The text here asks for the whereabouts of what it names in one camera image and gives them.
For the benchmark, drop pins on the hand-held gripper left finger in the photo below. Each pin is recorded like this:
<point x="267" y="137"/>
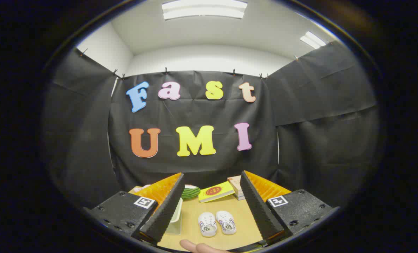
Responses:
<point x="167" y="211"/>

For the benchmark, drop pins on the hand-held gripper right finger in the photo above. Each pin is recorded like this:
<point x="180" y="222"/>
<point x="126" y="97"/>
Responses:
<point x="258" y="211"/>

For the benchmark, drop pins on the pale green fabric storage box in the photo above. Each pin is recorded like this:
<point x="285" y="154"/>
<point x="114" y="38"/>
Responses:
<point x="176" y="219"/>

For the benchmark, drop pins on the white canvas shoe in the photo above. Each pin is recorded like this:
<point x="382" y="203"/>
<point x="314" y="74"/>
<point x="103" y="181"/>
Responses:
<point x="207" y="225"/>
<point x="226" y="222"/>

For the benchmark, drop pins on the dark blue cover book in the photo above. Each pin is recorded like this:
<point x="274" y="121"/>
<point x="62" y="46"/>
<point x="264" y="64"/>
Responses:
<point x="241" y="198"/>

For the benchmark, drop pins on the white cover book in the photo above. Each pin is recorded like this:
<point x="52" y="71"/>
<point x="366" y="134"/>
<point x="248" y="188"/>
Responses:
<point x="240" y="195"/>

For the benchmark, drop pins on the watermelon slice plush toy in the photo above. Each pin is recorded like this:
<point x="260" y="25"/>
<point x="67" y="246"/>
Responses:
<point x="190" y="192"/>

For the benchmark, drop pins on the pink and green plush toy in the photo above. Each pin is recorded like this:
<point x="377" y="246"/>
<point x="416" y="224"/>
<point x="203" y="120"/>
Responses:
<point x="140" y="188"/>

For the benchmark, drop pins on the beige cover book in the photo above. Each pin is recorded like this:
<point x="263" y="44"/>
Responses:
<point x="235" y="182"/>

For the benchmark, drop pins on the yellow book with red oval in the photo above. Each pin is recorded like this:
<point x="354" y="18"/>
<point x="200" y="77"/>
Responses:
<point x="216" y="191"/>

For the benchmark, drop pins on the small ceiling light panel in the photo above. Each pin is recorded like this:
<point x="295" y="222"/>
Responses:
<point x="312" y="39"/>

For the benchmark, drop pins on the long ceiling light panel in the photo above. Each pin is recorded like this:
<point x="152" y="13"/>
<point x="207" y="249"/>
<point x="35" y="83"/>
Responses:
<point x="203" y="8"/>

